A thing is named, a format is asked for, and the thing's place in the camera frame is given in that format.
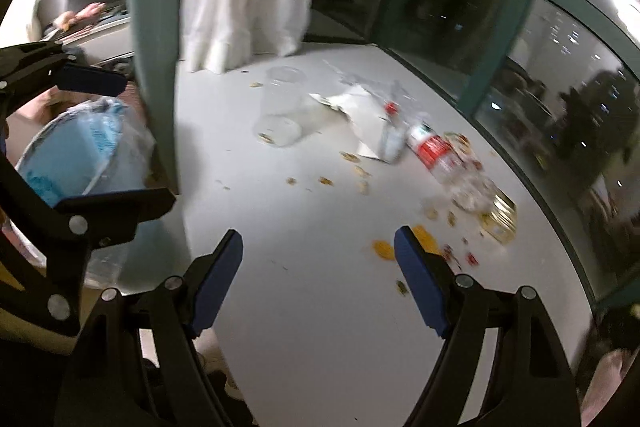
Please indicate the scattered peanut shells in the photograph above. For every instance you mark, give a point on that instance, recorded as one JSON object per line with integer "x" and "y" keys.
{"x": 363, "y": 187}

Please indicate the gold foil wrapper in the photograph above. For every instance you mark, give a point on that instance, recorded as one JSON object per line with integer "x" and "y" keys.
{"x": 500, "y": 214}

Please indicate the small red candy wrapper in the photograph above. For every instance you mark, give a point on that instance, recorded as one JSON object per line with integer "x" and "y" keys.
{"x": 471, "y": 259}

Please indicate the clear plastic cup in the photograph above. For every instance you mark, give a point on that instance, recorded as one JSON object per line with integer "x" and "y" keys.
{"x": 282, "y": 107}

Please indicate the white bin with blue bag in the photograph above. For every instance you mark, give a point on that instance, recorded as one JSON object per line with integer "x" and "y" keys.
{"x": 65, "y": 152}

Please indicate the crumpled bluish tissue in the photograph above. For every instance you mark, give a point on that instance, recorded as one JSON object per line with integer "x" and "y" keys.
{"x": 392, "y": 143}

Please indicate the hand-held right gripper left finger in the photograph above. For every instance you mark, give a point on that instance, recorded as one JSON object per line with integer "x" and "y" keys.
{"x": 215, "y": 282}

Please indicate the red label plastic bottle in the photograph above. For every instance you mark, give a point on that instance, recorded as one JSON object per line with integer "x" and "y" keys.
{"x": 437, "y": 152}

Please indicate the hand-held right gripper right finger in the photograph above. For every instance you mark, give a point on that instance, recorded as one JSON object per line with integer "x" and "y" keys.
{"x": 420, "y": 282}

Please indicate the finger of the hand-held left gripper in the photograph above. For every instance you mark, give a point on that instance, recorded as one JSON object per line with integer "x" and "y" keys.
{"x": 90, "y": 80}
{"x": 115, "y": 204}

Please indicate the green window frame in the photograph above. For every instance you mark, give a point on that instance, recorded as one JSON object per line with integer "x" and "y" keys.
{"x": 155, "y": 57}

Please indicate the white paper sheet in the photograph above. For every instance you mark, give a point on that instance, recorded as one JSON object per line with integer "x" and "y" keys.
{"x": 360, "y": 117}

